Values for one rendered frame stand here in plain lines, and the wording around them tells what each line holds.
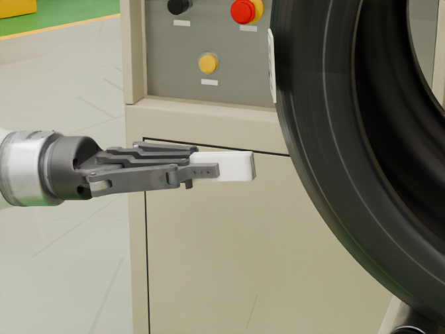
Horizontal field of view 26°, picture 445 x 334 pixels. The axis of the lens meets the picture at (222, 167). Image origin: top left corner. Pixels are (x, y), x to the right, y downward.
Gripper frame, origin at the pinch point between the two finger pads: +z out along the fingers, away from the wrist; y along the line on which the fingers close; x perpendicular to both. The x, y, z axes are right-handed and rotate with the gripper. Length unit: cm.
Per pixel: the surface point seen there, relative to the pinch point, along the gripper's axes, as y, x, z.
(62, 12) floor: 504, 60, -311
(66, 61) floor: 383, 69, -244
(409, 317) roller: -8.0, 13.1, 20.8
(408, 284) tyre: -12.4, 7.4, 21.8
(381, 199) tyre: -13.2, -1.3, 20.2
